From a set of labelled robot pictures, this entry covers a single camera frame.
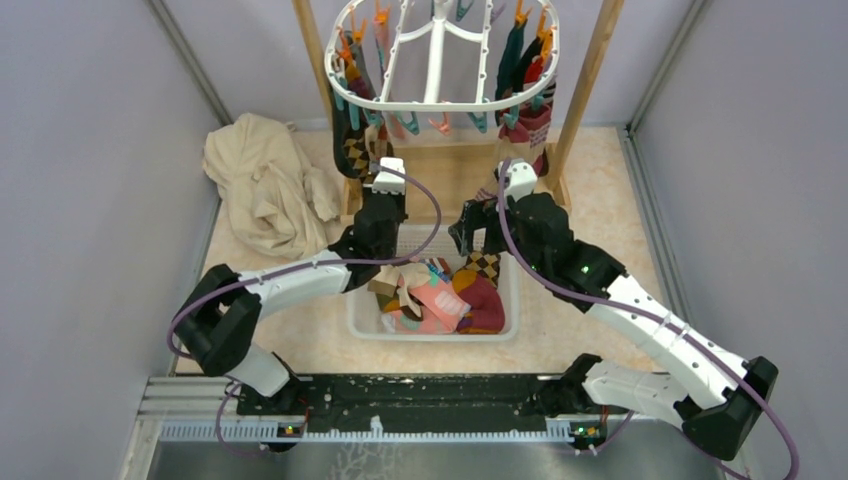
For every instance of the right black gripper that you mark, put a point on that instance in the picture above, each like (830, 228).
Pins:
(477, 214)

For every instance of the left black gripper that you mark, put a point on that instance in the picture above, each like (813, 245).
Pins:
(401, 201)

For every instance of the brown yellow argyle sock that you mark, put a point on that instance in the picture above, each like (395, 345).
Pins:
(488, 266)

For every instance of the wooden hanger rack frame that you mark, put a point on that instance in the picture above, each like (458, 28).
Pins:
(451, 168)

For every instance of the cream sock brown toe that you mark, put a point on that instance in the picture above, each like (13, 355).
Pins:
(392, 288)

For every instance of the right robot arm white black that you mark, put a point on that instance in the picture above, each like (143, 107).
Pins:
(713, 396)

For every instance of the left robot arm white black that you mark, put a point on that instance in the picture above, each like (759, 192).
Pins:
(217, 322)

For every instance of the white oval clip hanger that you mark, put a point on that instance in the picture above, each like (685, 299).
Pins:
(339, 59)

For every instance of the pink striped toe sock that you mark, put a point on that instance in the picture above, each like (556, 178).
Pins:
(526, 140)

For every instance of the pink plastic clip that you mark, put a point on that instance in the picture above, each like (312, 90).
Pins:
(442, 124)

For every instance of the black sock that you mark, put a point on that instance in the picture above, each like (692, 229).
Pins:
(342, 132)

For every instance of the beige crumpled cloth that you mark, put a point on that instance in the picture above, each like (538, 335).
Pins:
(278, 201)

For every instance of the red and grey sock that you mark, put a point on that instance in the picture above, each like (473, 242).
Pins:
(534, 71)

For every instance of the dark teal sock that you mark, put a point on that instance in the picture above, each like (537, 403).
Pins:
(509, 60)

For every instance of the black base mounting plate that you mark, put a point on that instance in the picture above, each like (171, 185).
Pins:
(418, 404)

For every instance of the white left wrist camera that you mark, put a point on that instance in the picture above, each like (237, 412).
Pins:
(389, 177)

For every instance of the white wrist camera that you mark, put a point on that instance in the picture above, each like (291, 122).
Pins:
(389, 177)
(515, 178)

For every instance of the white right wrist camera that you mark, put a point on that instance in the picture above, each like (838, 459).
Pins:
(515, 178)

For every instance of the aluminium rail frame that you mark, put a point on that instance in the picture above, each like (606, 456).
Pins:
(187, 427)

